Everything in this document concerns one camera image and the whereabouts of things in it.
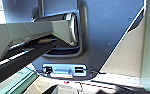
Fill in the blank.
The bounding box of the small white connector box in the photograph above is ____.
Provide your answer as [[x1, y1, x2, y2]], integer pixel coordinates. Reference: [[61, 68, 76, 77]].
[[41, 63, 89, 80]]

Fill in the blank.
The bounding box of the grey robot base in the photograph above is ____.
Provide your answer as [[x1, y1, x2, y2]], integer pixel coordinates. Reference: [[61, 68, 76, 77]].
[[0, 0, 146, 81]]

